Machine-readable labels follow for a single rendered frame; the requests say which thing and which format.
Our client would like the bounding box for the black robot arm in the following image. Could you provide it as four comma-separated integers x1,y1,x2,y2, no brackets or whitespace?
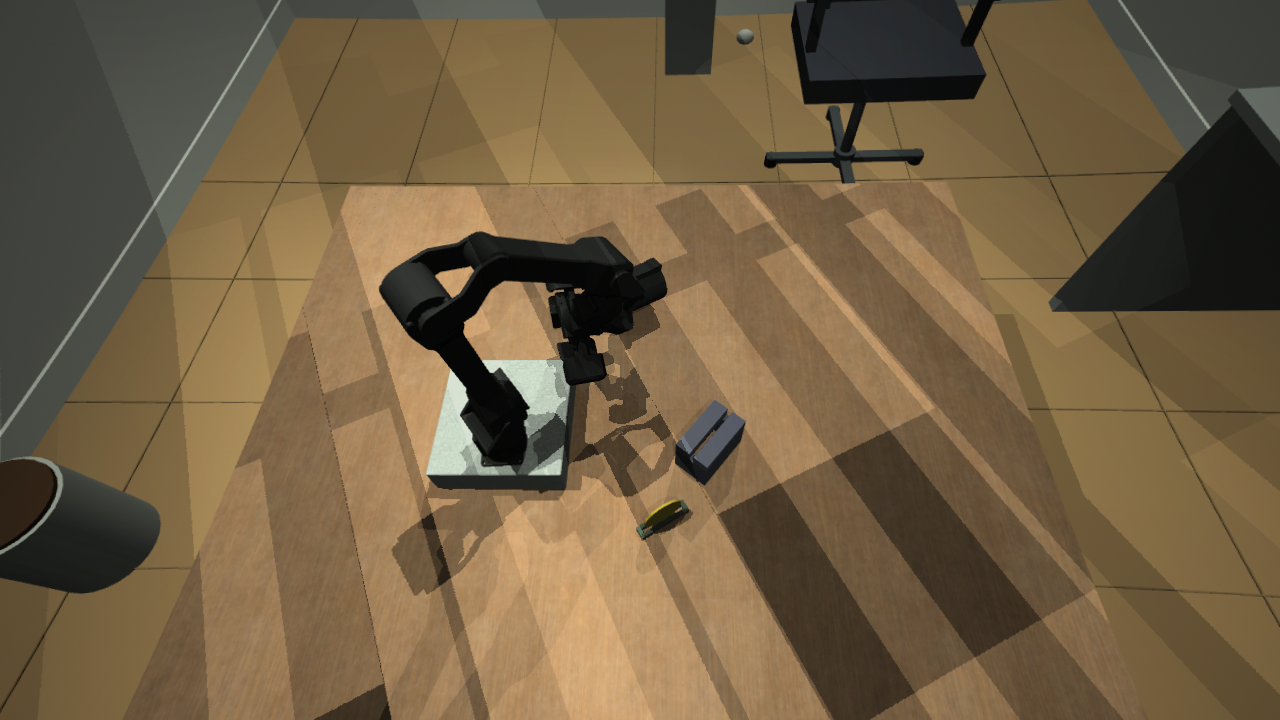
379,231,667,468

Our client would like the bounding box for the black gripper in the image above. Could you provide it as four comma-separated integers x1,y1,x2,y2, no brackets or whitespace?
545,283,607,386

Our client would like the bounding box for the dark green rectangular frame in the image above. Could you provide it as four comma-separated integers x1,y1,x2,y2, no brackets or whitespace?
636,498,689,539

